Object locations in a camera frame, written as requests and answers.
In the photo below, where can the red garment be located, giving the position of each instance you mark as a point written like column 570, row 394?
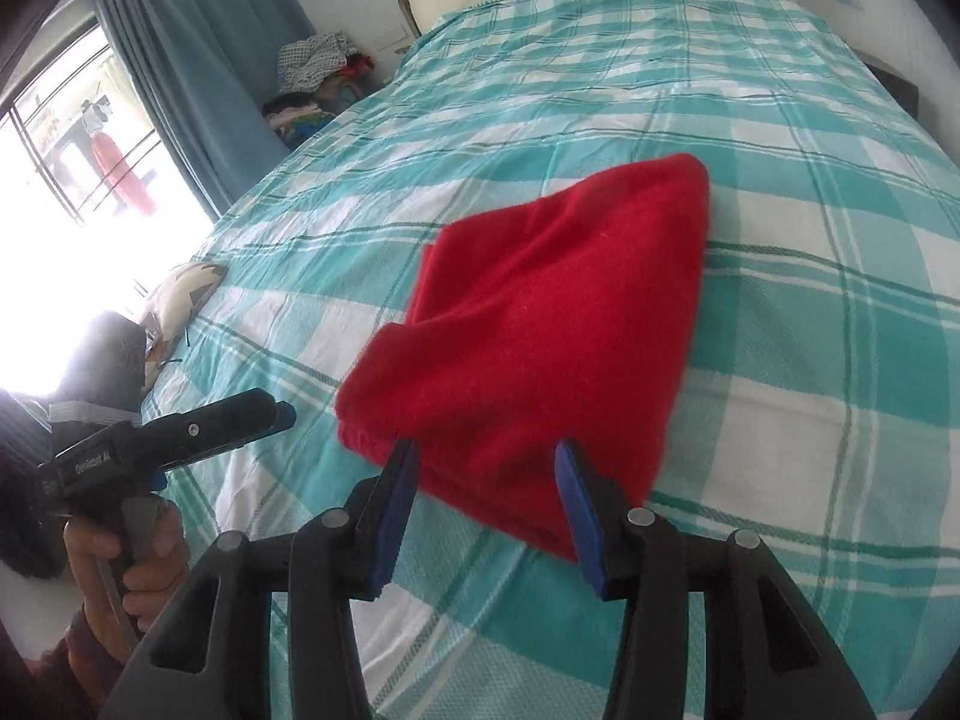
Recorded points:
column 540, row 315

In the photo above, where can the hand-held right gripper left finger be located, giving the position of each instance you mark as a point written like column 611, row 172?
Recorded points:
column 390, row 525

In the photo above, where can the pile of clothes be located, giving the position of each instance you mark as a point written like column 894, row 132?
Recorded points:
column 315, row 67

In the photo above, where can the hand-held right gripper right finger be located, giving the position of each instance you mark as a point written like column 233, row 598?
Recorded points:
column 581, row 517

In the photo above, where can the window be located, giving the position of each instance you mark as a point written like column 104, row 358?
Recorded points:
column 67, row 240

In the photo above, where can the wooden bed frame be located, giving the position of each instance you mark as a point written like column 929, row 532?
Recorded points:
column 409, row 15

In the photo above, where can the black eyeglasses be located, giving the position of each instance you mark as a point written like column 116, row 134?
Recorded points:
column 180, row 345

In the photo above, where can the person's left forearm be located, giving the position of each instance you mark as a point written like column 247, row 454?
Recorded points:
column 75, row 660

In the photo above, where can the blue curtain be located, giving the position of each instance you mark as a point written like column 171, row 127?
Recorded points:
column 202, row 52

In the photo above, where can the person's left hand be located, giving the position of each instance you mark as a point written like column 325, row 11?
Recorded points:
column 154, row 570

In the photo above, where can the red hanging cloth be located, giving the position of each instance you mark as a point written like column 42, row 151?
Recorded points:
column 124, row 172

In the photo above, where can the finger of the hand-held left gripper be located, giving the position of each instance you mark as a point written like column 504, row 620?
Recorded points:
column 225, row 420

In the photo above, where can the patterned pillow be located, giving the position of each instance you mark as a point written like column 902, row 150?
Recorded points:
column 187, row 300

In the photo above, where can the teal checked bedsheet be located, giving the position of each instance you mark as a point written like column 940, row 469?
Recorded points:
column 787, row 315

